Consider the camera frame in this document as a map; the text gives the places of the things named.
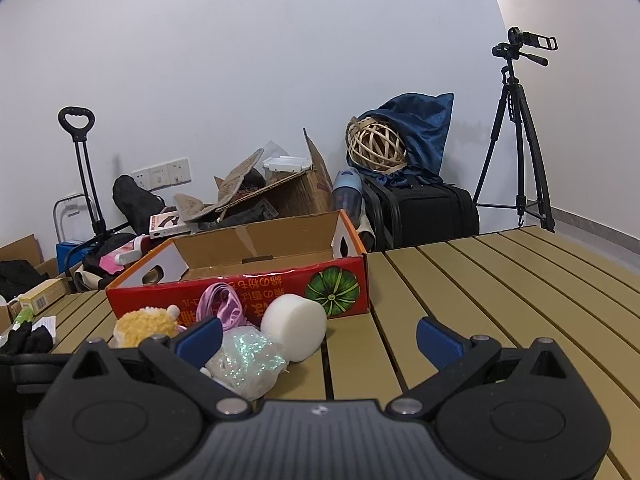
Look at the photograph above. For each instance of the black tripod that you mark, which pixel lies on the black tripod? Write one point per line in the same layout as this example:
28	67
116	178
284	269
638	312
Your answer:
515	135

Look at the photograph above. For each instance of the pale yellow carton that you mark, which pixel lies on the pale yellow carton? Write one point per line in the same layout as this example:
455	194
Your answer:
45	294

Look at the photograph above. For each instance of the dark blue cloth bag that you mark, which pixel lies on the dark blue cloth bag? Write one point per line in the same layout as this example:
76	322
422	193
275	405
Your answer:
420	130

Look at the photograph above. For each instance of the white wall outlet strip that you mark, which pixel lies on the white wall outlet strip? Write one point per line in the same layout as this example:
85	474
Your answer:
160	174

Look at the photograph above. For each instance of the wicker ball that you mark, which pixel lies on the wicker ball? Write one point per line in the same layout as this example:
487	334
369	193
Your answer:
375	145

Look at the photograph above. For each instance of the red cardboard box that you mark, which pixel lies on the red cardboard box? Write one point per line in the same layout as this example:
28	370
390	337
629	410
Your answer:
280	285

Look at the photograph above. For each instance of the tan folding slat table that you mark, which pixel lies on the tan folding slat table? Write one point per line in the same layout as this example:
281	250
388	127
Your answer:
500	285

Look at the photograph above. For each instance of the pink satin scrunchie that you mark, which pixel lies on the pink satin scrunchie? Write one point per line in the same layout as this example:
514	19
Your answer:
220	305

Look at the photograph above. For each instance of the iridescent plastic bag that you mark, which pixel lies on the iridescent plastic bag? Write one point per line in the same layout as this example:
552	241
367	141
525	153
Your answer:
250	360

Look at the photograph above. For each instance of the pink cloth item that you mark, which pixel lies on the pink cloth item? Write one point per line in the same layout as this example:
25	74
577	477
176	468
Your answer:
111	261

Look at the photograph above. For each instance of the blue bottle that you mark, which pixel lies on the blue bottle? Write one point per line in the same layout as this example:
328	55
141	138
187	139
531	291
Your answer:
345	190

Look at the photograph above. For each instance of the black clothes pile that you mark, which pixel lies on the black clothes pile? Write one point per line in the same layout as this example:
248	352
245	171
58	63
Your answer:
20	274

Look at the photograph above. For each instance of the grey folding cart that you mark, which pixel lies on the grey folding cart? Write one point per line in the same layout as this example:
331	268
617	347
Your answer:
72	257

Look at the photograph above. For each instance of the black suitcase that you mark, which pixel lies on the black suitcase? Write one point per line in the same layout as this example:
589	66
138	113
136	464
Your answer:
430	215

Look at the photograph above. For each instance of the black bag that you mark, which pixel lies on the black bag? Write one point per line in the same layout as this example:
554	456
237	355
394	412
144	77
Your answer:
137	202

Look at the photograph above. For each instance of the small green item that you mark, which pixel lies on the small green item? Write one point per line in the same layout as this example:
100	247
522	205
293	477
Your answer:
22	317

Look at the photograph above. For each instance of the white plastic container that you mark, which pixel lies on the white plastic container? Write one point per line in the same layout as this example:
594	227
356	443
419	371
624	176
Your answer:
287	164

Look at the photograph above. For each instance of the black gloves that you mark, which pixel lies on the black gloves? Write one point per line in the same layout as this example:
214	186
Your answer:
30	340

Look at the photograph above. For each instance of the white foam cylinder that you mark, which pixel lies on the white foam cylinder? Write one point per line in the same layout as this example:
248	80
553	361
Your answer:
295	325

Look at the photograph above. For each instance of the small printed white box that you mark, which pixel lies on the small printed white box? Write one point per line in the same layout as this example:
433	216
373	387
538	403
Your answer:
170	224

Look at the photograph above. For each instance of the yellow plush toy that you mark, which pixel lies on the yellow plush toy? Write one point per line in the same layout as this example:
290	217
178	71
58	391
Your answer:
145	328

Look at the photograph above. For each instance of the white paper sheet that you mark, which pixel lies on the white paper sheet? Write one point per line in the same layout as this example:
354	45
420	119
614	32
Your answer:
46	322

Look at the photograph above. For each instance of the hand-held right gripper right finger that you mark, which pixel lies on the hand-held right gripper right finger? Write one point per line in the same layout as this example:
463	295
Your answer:
437	342

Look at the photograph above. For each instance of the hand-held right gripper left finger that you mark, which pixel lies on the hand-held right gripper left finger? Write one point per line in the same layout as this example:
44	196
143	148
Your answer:
200	342

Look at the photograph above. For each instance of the torn brown cardboard box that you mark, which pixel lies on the torn brown cardboard box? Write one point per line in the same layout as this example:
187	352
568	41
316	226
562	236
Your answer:
300	195

